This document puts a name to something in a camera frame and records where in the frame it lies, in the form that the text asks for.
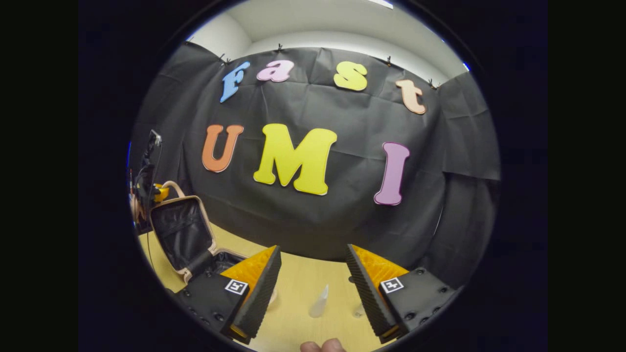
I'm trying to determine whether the black backdrop cloth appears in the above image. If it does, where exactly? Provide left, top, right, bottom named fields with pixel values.
left=128, top=42, right=502, bottom=289

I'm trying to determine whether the white squeeze tube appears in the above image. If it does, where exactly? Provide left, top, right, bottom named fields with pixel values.
left=308, top=284, right=330, bottom=319

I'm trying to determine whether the beige pink suitcase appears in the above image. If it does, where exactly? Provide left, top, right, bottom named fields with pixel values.
left=148, top=180, right=247, bottom=285

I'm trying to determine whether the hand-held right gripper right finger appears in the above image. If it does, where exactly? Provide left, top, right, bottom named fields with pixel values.
left=345, top=243, right=464, bottom=345

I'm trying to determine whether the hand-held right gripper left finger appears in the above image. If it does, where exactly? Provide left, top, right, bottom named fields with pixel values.
left=172, top=244, right=283, bottom=345

